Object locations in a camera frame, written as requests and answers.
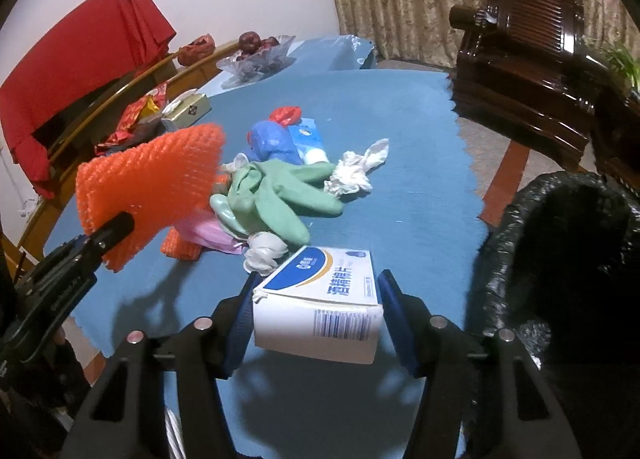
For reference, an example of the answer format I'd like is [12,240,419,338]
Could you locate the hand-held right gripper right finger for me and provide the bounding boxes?
[377,269,583,459]

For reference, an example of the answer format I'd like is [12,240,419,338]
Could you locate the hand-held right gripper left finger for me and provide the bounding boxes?
[60,273,257,459]

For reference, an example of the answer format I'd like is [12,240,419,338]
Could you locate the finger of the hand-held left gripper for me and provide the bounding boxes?
[82,211,136,265]

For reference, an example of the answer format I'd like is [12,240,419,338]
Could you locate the orange foam net sleeve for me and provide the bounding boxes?
[75,122,227,274]
[160,224,203,261]

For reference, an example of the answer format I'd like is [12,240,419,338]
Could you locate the white and blue cardboard box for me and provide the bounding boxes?
[251,245,385,366]

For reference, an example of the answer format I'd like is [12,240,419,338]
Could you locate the pink plastic bag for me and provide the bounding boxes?
[176,211,248,256]

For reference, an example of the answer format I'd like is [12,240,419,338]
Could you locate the green rubber glove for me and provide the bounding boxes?
[227,159,345,245]

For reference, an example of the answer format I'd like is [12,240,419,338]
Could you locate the white tissue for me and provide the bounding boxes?
[324,138,391,197]

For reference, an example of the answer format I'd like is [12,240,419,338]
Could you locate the blue plastic bag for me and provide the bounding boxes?
[242,120,305,166]

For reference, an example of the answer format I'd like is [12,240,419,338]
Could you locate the black lined waste bin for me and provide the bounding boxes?
[462,170,640,459]

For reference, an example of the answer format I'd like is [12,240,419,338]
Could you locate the red and yellow snack packets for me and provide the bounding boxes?
[92,86,171,156]

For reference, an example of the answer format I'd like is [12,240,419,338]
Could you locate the pale green plastic piece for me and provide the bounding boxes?
[209,193,251,239]

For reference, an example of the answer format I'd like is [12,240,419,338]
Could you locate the green and white tissue box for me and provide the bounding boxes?
[160,93,212,132]

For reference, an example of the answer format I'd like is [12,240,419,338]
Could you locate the red cloth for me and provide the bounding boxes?
[0,0,178,200]

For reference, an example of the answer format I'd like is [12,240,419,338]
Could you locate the blue felt tablecloth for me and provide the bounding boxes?
[42,69,497,459]

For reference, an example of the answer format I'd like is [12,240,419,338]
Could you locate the red woven basket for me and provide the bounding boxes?
[177,34,217,67]

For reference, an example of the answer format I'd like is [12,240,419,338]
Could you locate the red crumpled wrapper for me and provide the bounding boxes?
[269,105,304,128]

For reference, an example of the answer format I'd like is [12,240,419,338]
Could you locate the clear bag with fruit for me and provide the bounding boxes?
[215,34,297,80]

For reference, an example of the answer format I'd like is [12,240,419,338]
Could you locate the red apples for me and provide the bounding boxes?
[237,30,281,56]

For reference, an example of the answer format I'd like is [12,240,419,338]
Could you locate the shiny blue plastic sheet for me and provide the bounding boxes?
[207,35,377,97]

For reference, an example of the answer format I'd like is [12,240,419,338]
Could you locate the dark wooden armchair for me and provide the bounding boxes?
[447,0,618,172]

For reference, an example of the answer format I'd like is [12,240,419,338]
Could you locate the green potted plant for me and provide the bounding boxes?
[597,41,640,90]

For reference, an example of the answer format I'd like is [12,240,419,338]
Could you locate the light wooden sofa frame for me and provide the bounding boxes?
[0,38,242,270]

